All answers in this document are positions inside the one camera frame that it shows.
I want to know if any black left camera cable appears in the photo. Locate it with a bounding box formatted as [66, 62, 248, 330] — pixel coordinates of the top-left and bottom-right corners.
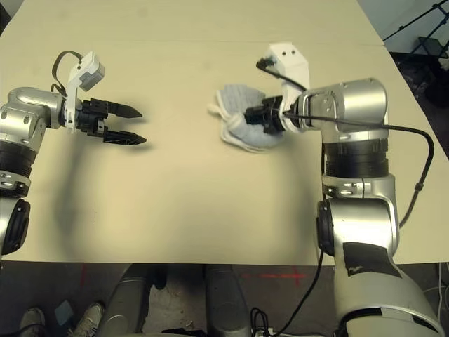
[50, 50, 83, 98]

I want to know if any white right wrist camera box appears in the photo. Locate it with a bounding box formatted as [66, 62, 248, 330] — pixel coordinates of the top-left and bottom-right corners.
[263, 42, 311, 136]

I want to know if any black right camera cable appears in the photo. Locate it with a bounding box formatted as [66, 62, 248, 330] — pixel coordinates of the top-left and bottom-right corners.
[255, 58, 436, 227]

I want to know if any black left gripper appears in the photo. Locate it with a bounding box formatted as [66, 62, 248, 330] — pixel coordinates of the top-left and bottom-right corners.
[77, 98, 148, 145]

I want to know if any black tripod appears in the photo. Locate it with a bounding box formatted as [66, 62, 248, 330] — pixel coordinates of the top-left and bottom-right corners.
[383, 0, 449, 57]

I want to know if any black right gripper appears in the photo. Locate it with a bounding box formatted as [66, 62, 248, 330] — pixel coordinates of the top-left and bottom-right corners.
[245, 95, 288, 136]

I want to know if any black hanging cable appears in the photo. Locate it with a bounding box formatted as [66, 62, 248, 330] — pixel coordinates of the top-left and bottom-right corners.
[249, 242, 326, 337]

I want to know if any grey sneaker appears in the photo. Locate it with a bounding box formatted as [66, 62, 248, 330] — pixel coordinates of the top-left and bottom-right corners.
[18, 306, 47, 337]
[71, 301, 106, 337]

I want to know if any teal flat piece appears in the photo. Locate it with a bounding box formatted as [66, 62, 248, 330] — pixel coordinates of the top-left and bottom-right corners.
[53, 300, 74, 326]

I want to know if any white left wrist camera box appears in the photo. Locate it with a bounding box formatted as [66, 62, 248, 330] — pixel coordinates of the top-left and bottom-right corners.
[64, 51, 107, 136]

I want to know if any grey cloth rag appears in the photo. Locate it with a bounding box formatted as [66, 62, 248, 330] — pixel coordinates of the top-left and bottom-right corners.
[206, 83, 286, 153]

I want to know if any black camera cable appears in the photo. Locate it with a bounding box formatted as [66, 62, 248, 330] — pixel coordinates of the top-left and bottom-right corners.
[255, 58, 436, 227]
[50, 50, 83, 98]

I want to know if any thin white cable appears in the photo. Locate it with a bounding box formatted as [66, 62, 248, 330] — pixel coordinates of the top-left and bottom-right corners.
[422, 262, 449, 317]

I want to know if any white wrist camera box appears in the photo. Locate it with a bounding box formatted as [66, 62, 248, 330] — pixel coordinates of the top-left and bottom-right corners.
[263, 42, 311, 136]
[64, 51, 107, 136]

